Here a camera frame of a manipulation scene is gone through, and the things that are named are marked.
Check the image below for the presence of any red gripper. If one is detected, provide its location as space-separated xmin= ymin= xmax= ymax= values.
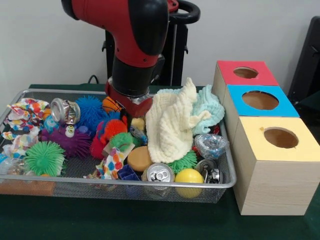
xmin=104 ymin=79 xmax=153 ymax=126

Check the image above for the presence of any yellow ball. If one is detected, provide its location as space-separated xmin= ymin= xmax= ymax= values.
xmin=174 ymin=168 xmax=205 ymax=200

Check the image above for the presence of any silver wire mesh bin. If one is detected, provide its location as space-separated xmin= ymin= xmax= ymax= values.
xmin=0 ymin=88 xmax=237 ymax=205

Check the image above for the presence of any round orange sponge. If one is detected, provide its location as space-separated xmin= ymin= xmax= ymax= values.
xmin=126 ymin=146 xmax=153 ymax=173

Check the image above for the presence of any cream and mint cloth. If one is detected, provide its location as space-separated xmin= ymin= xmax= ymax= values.
xmin=145 ymin=77 xmax=226 ymax=163

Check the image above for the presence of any purple spiky rubber toy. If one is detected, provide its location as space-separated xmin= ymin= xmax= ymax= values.
xmin=41 ymin=124 xmax=93 ymax=158

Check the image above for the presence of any silver top drink can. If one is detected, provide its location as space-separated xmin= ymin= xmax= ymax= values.
xmin=146 ymin=162 xmax=176 ymax=198

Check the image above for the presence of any multicoloured spiky caterpillar toy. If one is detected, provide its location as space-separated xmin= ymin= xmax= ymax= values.
xmin=89 ymin=118 xmax=136 ymax=161

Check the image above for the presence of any black cable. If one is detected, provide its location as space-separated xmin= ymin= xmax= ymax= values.
xmin=87 ymin=74 xmax=101 ymax=85

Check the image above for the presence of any black monitor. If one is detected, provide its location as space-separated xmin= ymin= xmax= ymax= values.
xmin=287 ymin=16 xmax=320 ymax=101

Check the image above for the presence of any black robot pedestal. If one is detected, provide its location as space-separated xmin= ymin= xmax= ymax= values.
xmin=101 ymin=0 xmax=201 ymax=87

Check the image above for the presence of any multicoloured patchwork cloth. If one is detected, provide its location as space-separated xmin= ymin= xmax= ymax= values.
xmin=96 ymin=147 xmax=125 ymax=180

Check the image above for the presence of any dark green tablecloth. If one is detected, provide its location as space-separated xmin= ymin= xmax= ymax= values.
xmin=0 ymin=83 xmax=320 ymax=240
xmin=298 ymin=90 xmax=320 ymax=118

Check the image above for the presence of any blue spiky rubber ball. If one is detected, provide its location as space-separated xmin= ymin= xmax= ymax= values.
xmin=74 ymin=94 xmax=109 ymax=126

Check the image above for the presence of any green spiky rubber toy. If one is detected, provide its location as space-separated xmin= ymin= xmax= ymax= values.
xmin=24 ymin=141 xmax=66 ymax=177

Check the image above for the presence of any wooden box with three holes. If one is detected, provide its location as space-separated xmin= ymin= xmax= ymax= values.
xmin=211 ymin=60 xmax=320 ymax=216

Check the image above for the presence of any orange toy basketball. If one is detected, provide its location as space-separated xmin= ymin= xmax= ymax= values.
xmin=101 ymin=96 xmax=124 ymax=114

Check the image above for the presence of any large green spiky ball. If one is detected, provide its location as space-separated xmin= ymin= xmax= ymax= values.
xmin=167 ymin=149 xmax=198 ymax=174

